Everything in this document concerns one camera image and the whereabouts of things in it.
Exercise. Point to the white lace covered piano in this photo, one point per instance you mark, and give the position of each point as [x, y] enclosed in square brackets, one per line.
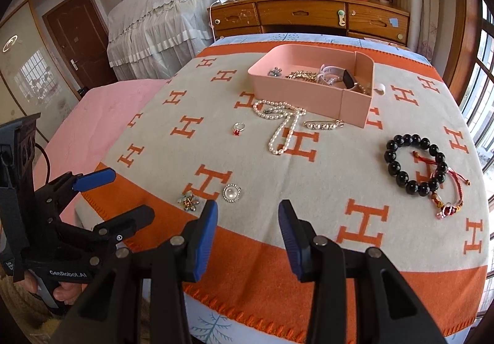
[156, 38]

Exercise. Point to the pink jewelry tray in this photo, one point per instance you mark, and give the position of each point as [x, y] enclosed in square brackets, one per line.
[297, 86]

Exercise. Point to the gold pearl brooch pin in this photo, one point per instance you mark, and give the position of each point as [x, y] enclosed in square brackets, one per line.
[319, 125]

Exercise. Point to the orange beige H blanket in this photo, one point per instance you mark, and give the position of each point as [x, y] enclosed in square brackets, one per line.
[337, 180]

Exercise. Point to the person's left hand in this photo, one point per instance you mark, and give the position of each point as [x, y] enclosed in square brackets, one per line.
[66, 292]

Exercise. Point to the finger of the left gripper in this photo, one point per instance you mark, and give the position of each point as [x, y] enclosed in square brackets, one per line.
[124, 226]
[68, 185]

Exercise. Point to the silver charm earrings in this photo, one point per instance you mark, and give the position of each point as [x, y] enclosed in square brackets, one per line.
[275, 72]

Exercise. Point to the window with metal grille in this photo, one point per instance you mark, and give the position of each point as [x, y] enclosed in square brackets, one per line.
[469, 76]

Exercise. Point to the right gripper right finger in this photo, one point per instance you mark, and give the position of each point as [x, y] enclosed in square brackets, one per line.
[304, 248]

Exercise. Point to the silver ring red stone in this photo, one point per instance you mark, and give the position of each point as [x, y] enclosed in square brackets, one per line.
[238, 128]

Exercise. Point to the brown wooden door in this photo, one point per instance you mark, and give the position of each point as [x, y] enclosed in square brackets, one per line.
[81, 39]

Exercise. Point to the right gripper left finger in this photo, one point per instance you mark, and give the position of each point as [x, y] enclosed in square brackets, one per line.
[192, 248]

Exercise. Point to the flower rhinestone brooch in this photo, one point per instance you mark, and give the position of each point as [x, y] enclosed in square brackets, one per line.
[189, 202]

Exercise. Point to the light blue patterned bedsheet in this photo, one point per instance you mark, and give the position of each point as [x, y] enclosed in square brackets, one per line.
[271, 40]

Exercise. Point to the pink bed sheet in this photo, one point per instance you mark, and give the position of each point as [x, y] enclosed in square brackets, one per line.
[91, 129]

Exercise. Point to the round pearl brooch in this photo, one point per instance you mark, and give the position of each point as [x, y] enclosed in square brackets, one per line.
[232, 193]

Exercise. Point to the wooden desk with drawers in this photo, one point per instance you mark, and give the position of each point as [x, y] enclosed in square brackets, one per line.
[355, 18]

